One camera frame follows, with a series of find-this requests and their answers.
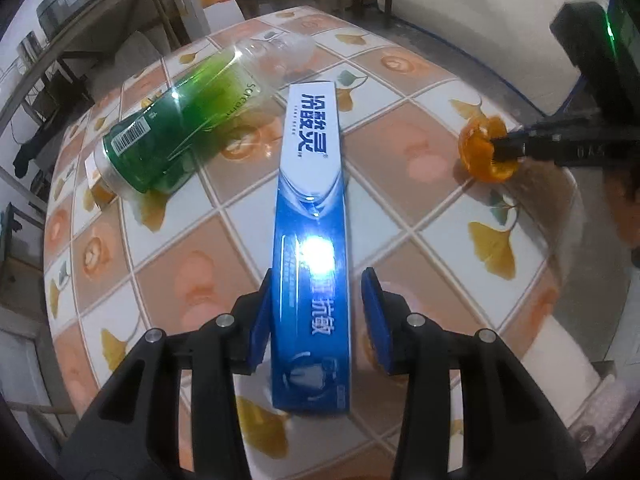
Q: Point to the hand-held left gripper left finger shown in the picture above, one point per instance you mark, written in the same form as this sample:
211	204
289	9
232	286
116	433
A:
260	332

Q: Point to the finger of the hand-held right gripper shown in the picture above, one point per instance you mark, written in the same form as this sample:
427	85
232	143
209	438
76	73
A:
540	142

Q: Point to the green plastic bottle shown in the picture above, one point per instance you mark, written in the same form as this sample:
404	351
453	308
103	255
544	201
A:
165	130

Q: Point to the blue toothpaste box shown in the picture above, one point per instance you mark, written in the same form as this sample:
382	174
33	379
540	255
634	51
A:
310	185

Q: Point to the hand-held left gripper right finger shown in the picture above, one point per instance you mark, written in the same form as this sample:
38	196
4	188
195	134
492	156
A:
377	332

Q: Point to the small metal container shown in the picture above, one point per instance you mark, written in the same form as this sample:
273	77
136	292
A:
28	45

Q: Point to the black cloth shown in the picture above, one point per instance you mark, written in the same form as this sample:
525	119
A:
27	155

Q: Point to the grey rice cooker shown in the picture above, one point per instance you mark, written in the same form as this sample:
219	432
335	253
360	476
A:
67	2

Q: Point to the white pillow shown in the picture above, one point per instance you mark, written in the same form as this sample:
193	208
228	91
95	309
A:
137	55

